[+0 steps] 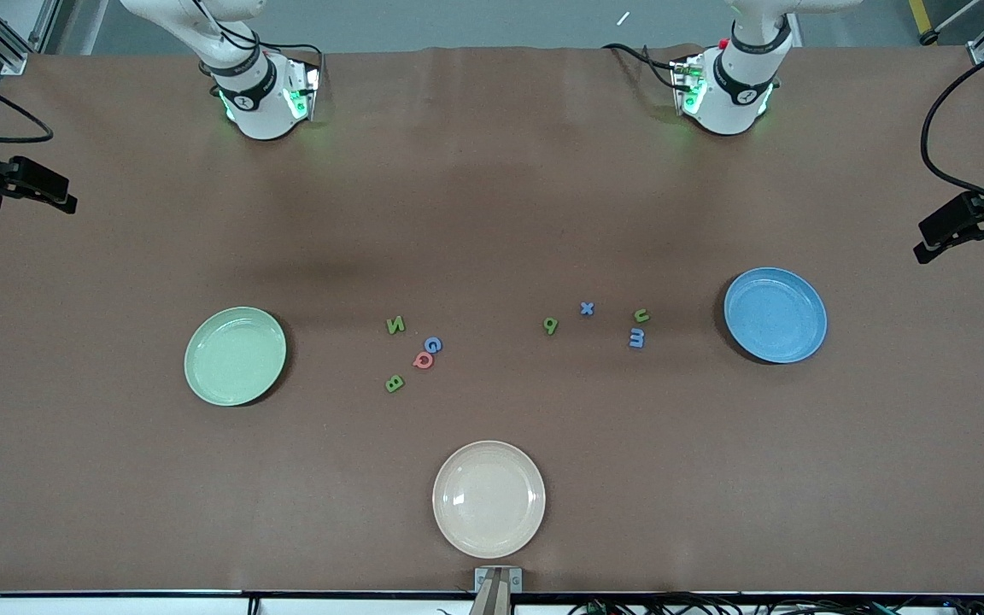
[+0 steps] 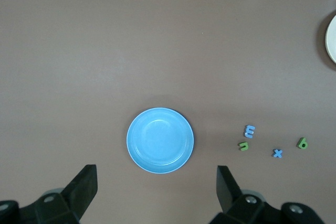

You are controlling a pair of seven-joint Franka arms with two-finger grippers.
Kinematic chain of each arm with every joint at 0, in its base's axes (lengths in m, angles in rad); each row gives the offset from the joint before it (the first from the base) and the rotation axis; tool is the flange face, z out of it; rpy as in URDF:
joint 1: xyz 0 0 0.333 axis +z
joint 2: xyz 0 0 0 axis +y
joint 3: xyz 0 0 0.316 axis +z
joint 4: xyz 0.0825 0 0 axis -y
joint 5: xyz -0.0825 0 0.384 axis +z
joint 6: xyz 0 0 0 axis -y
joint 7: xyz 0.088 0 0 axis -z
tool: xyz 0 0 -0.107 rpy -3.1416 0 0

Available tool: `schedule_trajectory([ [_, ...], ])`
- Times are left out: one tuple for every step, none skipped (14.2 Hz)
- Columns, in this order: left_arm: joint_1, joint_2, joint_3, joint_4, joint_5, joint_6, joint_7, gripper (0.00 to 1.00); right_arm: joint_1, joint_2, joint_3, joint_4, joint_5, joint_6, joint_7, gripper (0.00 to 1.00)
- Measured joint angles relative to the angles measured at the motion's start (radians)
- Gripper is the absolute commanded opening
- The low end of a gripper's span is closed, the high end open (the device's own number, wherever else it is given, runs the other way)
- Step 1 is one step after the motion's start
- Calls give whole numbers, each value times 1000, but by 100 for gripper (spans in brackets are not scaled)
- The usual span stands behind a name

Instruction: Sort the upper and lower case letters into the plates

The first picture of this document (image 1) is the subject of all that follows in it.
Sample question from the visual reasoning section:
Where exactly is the blue plate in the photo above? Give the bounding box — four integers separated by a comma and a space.
723, 266, 829, 366

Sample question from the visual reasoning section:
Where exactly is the black caster with grey leg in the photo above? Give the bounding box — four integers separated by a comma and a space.
919, 0, 984, 46

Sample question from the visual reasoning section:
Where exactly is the light green plate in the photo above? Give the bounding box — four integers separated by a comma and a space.
184, 306, 288, 407

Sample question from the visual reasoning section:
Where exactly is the brown table cover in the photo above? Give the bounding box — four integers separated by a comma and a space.
0, 44, 984, 596

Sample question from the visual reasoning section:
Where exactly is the beige plate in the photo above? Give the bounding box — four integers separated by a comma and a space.
431, 440, 547, 560

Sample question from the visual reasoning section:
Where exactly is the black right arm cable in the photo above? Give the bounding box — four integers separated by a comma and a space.
0, 0, 258, 144

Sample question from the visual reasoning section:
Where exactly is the black base power cable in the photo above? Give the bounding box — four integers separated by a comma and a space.
601, 41, 682, 91
266, 40, 327, 74

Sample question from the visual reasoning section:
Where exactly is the white table edge rail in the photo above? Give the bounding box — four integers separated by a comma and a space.
0, 589, 984, 615

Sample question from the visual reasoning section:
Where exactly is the black cable bundle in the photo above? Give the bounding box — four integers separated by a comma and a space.
569, 592, 984, 615

